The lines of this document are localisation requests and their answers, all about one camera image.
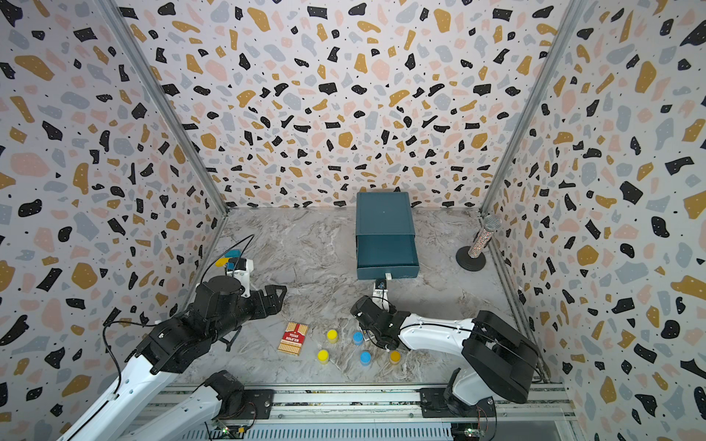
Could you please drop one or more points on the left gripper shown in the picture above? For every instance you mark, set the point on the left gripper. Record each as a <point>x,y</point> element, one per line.
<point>262,309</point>

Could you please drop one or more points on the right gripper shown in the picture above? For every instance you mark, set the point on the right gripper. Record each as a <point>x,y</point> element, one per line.
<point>390,314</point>

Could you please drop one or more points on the blue paint can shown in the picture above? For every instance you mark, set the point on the blue paint can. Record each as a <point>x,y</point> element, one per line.
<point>365,358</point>
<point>358,338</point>

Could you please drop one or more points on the orange paint can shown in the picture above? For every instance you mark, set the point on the orange paint can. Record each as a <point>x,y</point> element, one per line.
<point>395,357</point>

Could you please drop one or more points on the teal drawer cabinet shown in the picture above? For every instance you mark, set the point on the teal drawer cabinet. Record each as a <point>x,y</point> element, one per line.
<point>385,236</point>

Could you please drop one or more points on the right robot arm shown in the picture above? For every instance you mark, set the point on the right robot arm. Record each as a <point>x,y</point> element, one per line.
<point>500,362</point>

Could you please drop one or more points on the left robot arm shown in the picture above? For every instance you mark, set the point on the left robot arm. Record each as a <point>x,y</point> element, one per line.
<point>220,308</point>

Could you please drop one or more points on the yellow paint can upper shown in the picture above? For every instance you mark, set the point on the yellow paint can upper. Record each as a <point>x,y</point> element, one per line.
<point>332,336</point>

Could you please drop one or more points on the yellow paint can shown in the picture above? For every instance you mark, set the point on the yellow paint can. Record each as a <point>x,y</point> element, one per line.
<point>323,356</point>
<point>332,336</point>

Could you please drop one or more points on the yellow paint can lower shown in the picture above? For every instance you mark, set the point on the yellow paint can lower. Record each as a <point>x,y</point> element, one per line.
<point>323,356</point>

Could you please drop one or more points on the red Texas Hold'em card box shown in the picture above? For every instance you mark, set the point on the red Texas Hold'em card box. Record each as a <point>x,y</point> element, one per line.
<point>293,339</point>

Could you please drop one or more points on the teal block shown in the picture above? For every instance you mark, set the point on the teal block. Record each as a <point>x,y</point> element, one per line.
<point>234,253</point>

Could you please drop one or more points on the glitter microphone on stand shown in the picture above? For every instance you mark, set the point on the glitter microphone on stand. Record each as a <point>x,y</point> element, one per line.
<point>472,257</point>

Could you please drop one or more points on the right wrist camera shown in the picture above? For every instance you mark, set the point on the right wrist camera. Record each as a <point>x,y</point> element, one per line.
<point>380,294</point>

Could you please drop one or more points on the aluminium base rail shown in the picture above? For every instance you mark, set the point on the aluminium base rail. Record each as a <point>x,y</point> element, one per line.
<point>366,412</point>

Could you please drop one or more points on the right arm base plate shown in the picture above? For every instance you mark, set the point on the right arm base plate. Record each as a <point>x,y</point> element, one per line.
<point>440,403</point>

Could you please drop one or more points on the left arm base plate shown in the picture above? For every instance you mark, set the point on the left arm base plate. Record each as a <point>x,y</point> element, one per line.
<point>247,405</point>

